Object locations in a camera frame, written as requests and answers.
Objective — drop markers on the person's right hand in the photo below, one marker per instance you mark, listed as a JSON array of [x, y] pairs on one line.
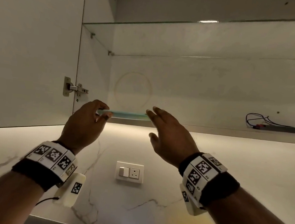
[[175, 141]]

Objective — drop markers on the person's left hand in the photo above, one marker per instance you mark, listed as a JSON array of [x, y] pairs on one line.
[[84, 125]]

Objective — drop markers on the teal plate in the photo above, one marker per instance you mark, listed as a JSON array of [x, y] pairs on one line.
[[129, 115]]

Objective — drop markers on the person's left forearm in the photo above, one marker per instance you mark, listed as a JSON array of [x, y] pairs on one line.
[[0, 201]]

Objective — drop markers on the person's right forearm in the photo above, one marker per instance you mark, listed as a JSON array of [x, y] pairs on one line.
[[243, 222]]

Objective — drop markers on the metal cabinet door hinge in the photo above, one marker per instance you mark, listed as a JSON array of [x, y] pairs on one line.
[[73, 87]]

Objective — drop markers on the glass cabinet shelf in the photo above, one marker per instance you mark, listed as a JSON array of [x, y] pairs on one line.
[[195, 37]]

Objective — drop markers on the right wrist marker band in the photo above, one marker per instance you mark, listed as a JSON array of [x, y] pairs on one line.
[[201, 169]]

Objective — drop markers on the wrist marker band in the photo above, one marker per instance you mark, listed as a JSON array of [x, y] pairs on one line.
[[201, 169], [53, 156]]

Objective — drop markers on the left wrist marker band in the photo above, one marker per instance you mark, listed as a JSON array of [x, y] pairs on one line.
[[53, 156]]

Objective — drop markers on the metal shelf support pin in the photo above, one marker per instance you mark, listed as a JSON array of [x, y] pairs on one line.
[[93, 35], [110, 53]]

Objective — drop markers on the grey LED driver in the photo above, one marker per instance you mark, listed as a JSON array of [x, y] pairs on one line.
[[285, 129]]

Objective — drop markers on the white wall switch socket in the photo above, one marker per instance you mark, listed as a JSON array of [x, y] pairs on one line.
[[134, 173]]

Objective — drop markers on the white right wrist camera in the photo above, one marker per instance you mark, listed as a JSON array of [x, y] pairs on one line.
[[188, 199]]

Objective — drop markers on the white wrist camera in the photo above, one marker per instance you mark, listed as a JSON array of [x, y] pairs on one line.
[[71, 189], [188, 199]]

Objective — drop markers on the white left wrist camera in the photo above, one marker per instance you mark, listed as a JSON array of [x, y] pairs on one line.
[[71, 189]]

